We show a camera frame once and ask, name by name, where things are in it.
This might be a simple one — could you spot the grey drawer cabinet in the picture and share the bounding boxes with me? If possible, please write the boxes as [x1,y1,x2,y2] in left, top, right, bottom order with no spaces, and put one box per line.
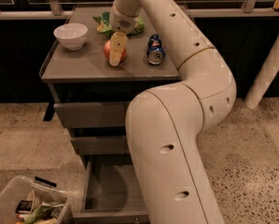
[39,5,189,224]

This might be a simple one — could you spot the red apple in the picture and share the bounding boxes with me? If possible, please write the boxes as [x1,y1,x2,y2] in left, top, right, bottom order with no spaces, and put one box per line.
[104,40,127,62]

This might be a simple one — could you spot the blue soda can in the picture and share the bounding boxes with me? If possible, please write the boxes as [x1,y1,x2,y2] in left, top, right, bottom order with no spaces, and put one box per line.
[146,34,165,65]

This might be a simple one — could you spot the white diagonal pole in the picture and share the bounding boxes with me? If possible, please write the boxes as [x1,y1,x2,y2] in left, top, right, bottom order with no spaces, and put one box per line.
[244,34,279,109]

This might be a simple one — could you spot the white ceramic bowl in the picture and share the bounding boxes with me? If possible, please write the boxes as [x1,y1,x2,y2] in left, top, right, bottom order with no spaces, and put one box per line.
[53,23,88,50]

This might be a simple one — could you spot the green chip bag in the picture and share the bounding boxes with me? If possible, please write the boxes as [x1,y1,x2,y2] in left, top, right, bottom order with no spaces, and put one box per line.
[93,12,145,37]

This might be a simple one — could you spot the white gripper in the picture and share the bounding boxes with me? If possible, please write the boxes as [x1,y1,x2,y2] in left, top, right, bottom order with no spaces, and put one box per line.
[109,5,138,66]

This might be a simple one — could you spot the clear plastic storage bin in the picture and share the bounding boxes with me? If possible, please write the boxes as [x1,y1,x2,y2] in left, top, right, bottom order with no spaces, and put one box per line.
[0,175,73,224]

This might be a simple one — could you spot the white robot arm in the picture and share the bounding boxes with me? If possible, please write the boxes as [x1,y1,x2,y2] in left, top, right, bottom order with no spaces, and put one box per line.
[110,0,236,224]

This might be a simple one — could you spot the green packet in bin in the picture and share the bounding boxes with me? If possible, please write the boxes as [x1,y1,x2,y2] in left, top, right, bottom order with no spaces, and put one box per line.
[23,203,64,224]

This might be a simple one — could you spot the grey middle drawer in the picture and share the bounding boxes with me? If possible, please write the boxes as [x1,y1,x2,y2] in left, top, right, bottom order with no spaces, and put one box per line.
[71,136,129,155]

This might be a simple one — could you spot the grey top drawer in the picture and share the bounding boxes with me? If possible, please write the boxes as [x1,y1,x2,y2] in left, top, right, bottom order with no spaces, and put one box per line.
[54,102,127,128]

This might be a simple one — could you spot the black item in bin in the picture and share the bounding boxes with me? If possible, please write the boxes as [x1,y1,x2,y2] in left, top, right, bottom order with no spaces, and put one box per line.
[16,200,33,214]

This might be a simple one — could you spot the grey open bottom drawer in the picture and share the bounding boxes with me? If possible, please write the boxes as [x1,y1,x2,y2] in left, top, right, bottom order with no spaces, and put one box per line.
[73,155,150,224]

